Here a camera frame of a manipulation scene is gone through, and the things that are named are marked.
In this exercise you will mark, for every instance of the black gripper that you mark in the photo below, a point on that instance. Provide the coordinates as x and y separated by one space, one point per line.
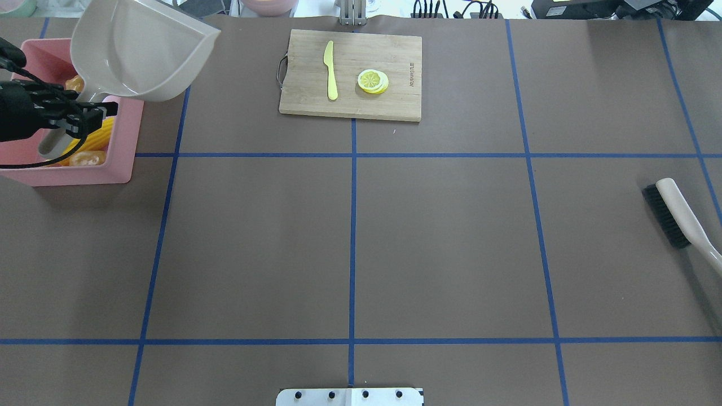
17 113

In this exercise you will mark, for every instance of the tan toy ginger root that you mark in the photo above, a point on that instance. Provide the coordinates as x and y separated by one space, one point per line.
75 84

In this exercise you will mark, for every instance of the brown toy potato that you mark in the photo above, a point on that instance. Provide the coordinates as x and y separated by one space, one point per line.
88 158

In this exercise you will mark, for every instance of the beige plastic dustpan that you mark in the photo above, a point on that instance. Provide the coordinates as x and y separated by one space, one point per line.
143 50

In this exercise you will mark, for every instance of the beige hand brush black bristles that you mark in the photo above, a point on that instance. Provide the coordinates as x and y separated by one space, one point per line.
678 221

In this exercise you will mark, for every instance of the pink plastic bin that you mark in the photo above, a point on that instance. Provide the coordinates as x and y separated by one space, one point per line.
50 60

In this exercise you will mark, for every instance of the yellow plastic knife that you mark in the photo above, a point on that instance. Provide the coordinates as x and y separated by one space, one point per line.
328 61

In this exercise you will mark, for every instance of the bamboo cutting board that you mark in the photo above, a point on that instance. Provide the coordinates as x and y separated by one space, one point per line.
304 87

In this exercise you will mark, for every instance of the yellow toy lemon slices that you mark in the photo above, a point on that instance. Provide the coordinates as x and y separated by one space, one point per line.
373 81

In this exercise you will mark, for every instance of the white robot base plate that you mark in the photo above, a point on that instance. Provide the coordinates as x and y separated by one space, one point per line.
352 396

